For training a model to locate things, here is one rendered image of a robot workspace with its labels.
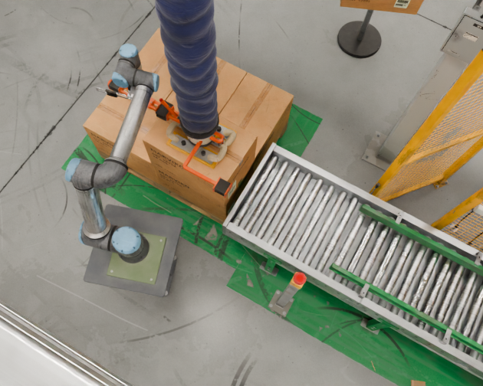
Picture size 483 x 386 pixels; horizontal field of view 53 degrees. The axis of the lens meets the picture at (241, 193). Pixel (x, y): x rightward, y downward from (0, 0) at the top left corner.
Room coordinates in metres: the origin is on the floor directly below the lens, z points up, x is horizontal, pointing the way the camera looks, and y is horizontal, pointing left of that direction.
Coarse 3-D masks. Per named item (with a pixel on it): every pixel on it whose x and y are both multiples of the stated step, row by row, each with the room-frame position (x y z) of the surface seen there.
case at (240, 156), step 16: (160, 128) 1.39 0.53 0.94; (176, 128) 1.40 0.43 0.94; (240, 128) 1.43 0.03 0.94; (144, 144) 1.30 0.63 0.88; (160, 144) 1.28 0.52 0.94; (240, 144) 1.32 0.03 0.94; (256, 144) 1.38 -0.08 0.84; (160, 160) 1.26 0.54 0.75; (176, 160) 1.19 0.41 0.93; (192, 160) 1.19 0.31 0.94; (224, 160) 1.20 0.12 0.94; (240, 160) 1.21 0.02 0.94; (176, 176) 1.21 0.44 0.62; (192, 176) 1.14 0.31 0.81; (208, 176) 1.09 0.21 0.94; (224, 176) 1.10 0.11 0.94; (240, 176) 1.21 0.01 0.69; (208, 192) 1.09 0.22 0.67
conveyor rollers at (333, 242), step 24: (264, 168) 1.34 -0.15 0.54; (312, 192) 1.18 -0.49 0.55; (240, 216) 0.97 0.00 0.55; (288, 216) 1.00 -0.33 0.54; (312, 216) 1.01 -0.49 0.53; (360, 216) 1.03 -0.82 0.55; (288, 240) 0.82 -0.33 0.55; (336, 240) 0.85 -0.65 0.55; (360, 240) 0.86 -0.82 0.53; (384, 240) 0.87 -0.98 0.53; (408, 240) 0.88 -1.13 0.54; (384, 264) 0.71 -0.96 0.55; (432, 264) 0.73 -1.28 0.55; (480, 264) 0.75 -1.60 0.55; (360, 288) 0.54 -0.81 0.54; (408, 288) 0.56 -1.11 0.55; (432, 288) 0.57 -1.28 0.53; (456, 288) 0.58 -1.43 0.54; (480, 288) 0.59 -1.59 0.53; (456, 312) 0.42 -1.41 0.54; (480, 336) 0.29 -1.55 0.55
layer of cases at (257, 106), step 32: (160, 64) 2.13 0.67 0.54; (224, 64) 2.17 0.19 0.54; (160, 96) 1.86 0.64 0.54; (224, 96) 1.89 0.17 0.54; (256, 96) 1.91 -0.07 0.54; (288, 96) 1.92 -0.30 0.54; (96, 128) 1.57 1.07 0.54; (256, 128) 1.65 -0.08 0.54; (128, 160) 1.43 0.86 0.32; (256, 160) 1.44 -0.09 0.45; (192, 192) 1.17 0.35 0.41
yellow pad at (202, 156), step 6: (174, 132) 1.36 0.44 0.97; (180, 138) 1.32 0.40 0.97; (186, 138) 1.33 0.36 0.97; (168, 144) 1.28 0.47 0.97; (174, 144) 1.28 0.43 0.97; (180, 144) 1.28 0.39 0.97; (186, 144) 1.28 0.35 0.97; (180, 150) 1.24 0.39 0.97; (186, 150) 1.24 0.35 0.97; (204, 150) 1.25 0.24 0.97; (210, 150) 1.25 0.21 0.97; (198, 156) 1.20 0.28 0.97; (204, 156) 1.21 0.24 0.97; (204, 162) 1.17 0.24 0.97; (210, 162) 1.17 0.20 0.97; (216, 162) 1.17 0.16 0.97
